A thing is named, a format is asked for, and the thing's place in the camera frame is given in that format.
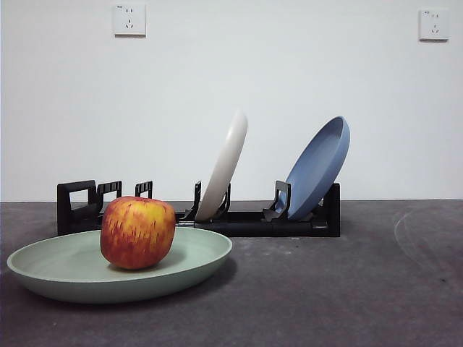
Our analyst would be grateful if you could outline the white wall socket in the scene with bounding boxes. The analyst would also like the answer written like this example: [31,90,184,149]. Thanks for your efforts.
[418,8,451,42]
[114,3,148,38]

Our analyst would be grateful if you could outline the red yellow apple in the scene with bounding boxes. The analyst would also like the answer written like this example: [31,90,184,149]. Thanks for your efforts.
[100,196,177,271]

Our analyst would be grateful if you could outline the black plate rack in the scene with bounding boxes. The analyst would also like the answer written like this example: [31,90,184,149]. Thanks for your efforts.
[56,179,341,239]

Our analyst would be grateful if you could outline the green plate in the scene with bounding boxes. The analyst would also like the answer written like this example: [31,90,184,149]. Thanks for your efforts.
[6,226,234,304]

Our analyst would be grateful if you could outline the blue plate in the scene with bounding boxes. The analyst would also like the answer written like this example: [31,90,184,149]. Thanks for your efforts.
[284,115,351,220]

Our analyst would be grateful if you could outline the cream white plate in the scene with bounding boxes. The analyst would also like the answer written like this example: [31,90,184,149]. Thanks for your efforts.
[195,109,249,220]

